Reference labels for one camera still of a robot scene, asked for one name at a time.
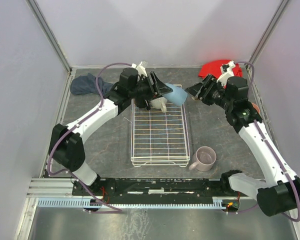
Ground cream ceramic mug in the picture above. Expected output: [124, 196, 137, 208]
[150, 97, 168, 113]

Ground black mug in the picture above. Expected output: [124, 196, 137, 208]
[135, 98, 151, 111]

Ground blue plastic cup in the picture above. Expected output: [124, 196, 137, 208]
[162, 83, 188, 107]

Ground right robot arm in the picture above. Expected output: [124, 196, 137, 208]
[185, 74, 300, 222]

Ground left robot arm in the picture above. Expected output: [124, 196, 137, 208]
[48, 66, 173, 186]

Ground red cloth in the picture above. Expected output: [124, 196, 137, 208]
[198, 59, 243, 78]

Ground pink plastic cup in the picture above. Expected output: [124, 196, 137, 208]
[252, 103, 260, 113]

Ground dark blue cloth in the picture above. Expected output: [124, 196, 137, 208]
[69, 73, 113, 96]

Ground lilac ceramic mug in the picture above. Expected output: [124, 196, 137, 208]
[188, 146, 217, 172]

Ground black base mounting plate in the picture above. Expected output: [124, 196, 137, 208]
[87, 177, 246, 204]

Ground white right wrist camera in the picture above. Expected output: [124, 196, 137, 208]
[216, 60, 236, 87]

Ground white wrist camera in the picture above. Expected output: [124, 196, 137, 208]
[216, 60, 236, 87]
[131, 60, 148, 77]

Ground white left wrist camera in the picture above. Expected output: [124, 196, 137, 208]
[131, 60, 148, 77]

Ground white wire dish rack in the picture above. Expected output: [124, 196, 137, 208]
[130, 101, 191, 168]

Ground white slotted cable duct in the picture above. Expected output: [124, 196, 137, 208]
[37, 197, 226, 210]

